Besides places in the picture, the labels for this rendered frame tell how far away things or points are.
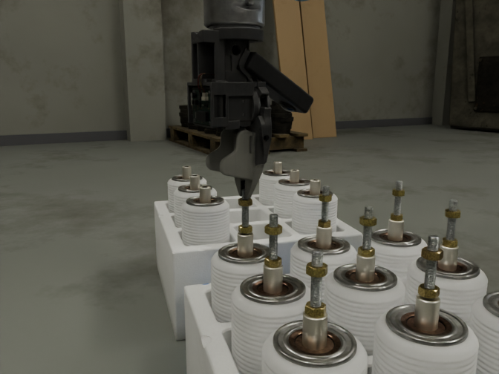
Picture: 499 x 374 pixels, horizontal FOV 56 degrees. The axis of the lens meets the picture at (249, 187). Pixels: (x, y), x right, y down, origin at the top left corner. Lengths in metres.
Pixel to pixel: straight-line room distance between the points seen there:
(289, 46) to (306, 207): 3.23
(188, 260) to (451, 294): 0.47
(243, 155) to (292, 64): 3.52
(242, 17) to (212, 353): 0.39
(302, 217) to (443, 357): 0.56
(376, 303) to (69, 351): 0.60
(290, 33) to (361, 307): 3.71
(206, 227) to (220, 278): 0.28
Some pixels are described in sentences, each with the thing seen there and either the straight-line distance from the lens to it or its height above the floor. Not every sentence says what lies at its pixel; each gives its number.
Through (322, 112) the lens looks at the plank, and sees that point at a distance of 4.22.
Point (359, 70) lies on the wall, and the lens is 5.13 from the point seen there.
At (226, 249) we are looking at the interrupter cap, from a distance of 0.66.
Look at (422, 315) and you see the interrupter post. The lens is 0.49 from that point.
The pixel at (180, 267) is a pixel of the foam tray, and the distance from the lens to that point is 0.88.
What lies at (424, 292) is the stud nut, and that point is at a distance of 0.48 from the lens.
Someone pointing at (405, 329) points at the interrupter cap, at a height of 0.25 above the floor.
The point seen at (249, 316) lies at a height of 0.24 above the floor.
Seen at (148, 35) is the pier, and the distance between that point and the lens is 4.01.
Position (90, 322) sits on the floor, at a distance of 1.06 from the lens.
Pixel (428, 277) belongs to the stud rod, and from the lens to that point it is 0.48.
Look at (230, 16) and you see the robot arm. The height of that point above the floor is 0.56.
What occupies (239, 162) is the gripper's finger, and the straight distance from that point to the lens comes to 0.59.
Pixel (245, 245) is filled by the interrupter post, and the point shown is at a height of 0.27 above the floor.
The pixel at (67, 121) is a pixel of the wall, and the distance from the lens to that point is 4.07.
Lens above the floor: 0.48
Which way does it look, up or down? 13 degrees down
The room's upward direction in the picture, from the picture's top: straight up
